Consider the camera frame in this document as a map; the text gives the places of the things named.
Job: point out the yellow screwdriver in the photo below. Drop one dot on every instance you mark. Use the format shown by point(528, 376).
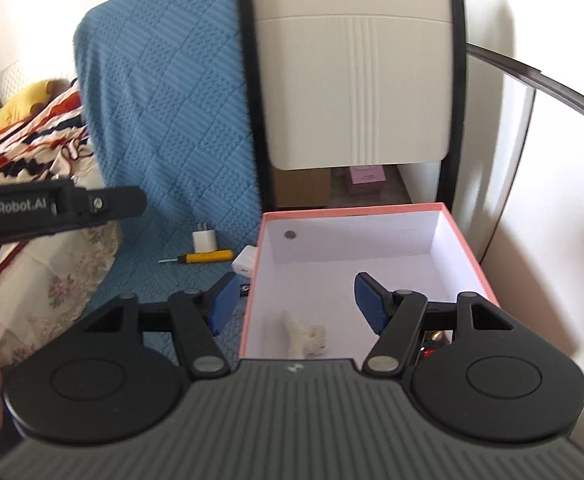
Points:
point(207, 257)

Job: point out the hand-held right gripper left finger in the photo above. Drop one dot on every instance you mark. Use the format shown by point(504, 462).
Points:
point(225, 304)

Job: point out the small pink packet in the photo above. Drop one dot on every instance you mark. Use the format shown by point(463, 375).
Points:
point(368, 180)

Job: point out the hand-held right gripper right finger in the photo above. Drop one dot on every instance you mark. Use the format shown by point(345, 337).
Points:
point(369, 305)

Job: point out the round glass side table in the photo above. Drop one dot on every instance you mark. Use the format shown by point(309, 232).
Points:
point(547, 78)

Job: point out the red and black clip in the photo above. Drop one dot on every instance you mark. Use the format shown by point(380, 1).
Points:
point(433, 346)

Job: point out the blue quilted blanket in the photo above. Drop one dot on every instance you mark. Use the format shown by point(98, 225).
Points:
point(162, 110)

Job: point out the floral quilt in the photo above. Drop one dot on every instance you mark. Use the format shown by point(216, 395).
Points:
point(62, 270)

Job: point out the beige bedside cabinet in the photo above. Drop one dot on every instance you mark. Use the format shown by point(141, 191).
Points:
point(352, 85)

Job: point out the white charger plug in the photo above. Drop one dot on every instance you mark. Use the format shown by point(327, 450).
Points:
point(204, 237)

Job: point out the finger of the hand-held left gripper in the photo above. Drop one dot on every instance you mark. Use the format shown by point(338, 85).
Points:
point(114, 202)

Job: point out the red and navy printed blanket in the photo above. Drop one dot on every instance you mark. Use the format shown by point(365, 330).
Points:
point(32, 140)

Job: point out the white fluffy hair clip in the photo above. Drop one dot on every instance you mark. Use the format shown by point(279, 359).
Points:
point(302, 337)

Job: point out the white power adapter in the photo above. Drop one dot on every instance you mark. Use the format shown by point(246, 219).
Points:
point(244, 261)

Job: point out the brown cardboard box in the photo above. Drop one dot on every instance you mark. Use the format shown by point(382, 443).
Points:
point(302, 187)

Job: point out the pink cardboard box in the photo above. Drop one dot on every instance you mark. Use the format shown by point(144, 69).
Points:
point(342, 270)

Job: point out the white pillow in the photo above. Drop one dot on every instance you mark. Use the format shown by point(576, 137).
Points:
point(12, 77)

